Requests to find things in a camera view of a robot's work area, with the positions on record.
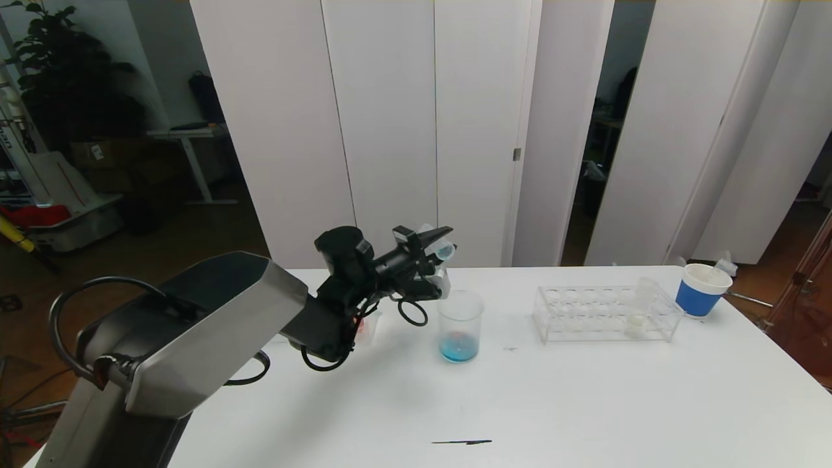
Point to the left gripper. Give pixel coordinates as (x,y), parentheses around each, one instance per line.
(409,242)

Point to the test tube with blue pigment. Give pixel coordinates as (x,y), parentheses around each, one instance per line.
(446,251)

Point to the test tube with red pigment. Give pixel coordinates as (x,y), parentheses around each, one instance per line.
(715,276)
(360,328)

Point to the test tube with white pigment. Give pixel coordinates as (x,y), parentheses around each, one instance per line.
(636,324)

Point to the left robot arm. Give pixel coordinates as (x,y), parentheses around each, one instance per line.
(195,338)

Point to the clear glass beaker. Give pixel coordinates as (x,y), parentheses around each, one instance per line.
(460,344)

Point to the blue and white paper cup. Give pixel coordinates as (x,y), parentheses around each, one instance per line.
(695,300)

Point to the white background desk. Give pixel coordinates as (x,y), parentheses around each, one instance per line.
(192,134)

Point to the black bag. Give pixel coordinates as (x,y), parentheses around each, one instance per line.
(207,97)

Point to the thin metal floor rod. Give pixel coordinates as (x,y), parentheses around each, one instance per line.
(747,300)

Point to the brown cardboard box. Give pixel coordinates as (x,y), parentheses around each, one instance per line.
(104,155)

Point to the grey storage bin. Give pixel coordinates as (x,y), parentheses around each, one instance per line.
(78,233)

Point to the brown metal tripod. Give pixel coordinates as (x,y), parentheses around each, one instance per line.
(806,305)

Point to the white leaning board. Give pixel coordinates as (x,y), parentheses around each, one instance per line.
(62,182)

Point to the dark green potted plant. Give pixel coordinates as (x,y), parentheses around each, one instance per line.
(71,84)

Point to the red box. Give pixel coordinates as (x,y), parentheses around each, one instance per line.
(36,216)

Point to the yellow tool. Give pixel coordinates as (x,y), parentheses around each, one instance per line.
(16,237)

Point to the metal stand leg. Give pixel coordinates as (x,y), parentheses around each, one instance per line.
(32,411)

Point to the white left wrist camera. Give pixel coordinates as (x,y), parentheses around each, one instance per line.
(443,283)

